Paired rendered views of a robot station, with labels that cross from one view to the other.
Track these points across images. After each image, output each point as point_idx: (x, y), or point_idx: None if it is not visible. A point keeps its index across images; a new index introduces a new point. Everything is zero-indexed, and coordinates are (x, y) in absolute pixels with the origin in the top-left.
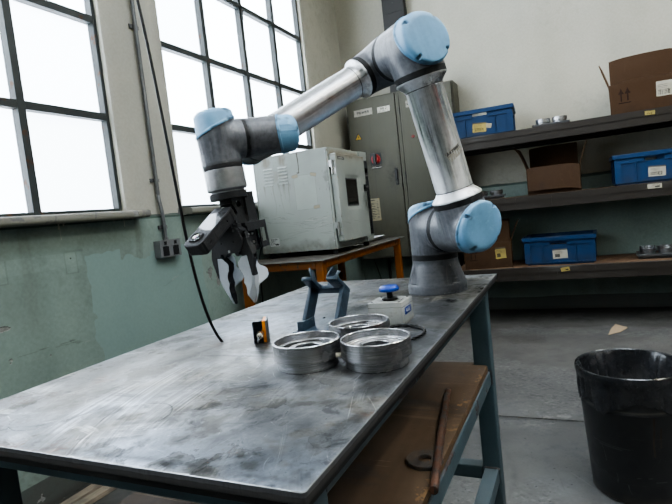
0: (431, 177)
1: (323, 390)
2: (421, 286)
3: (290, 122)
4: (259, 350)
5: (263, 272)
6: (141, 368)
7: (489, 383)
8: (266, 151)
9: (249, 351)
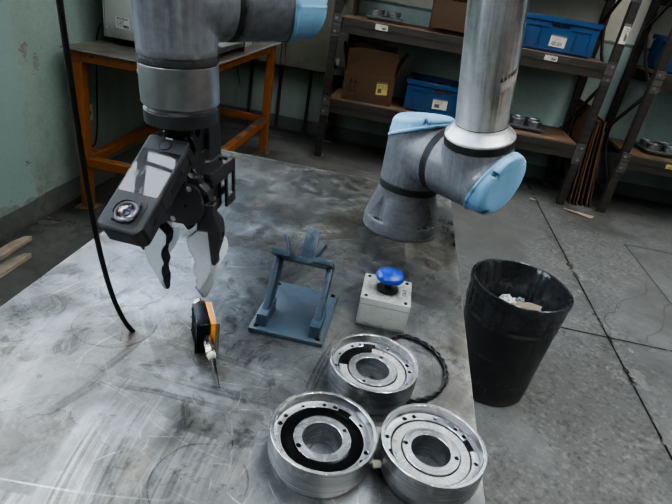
0: (460, 101)
1: None
2: (388, 226)
3: None
4: (212, 381)
5: (222, 248)
6: (3, 422)
7: None
8: (264, 39)
9: (195, 382)
